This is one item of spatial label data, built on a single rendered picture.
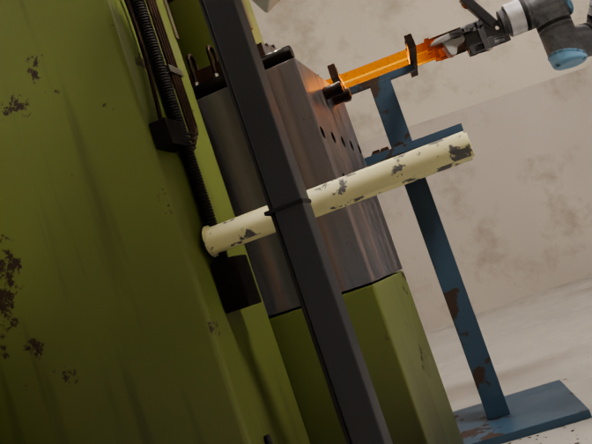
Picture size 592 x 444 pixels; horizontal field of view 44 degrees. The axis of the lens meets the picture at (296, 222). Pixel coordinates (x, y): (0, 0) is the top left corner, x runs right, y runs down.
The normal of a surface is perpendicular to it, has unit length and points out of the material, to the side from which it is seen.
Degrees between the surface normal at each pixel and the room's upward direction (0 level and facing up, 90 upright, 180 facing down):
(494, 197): 90
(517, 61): 90
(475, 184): 90
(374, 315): 90
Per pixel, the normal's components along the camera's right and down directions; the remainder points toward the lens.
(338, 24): -0.01, -0.10
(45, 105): -0.29, 0.00
